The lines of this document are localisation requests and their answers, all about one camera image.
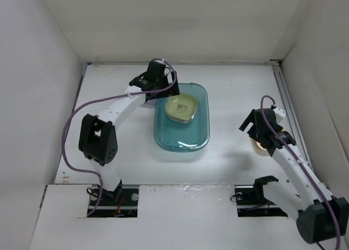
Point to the purple square plate right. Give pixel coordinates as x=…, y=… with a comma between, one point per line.
x=150, y=102

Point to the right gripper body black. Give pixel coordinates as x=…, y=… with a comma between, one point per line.
x=254, y=133

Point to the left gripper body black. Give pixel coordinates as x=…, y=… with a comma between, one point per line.
x=175, y=92

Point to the green square plate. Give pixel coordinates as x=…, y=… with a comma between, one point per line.
x=182, y=107

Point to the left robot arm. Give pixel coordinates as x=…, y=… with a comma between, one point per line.
x=98, y=139

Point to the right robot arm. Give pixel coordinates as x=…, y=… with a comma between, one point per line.
x=319, y=215

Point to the front mounting rail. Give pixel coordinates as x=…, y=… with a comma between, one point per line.
x=182, y=201

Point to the teal transparent plastic bin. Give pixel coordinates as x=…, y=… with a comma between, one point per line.
x=177, y=137

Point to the aluminium rail right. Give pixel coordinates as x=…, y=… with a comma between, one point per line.
x=291, y=115

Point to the yellow plate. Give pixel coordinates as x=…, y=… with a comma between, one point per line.
x=182, y=121
x=258, y=149

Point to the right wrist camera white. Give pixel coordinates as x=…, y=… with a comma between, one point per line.
x=280, y=114

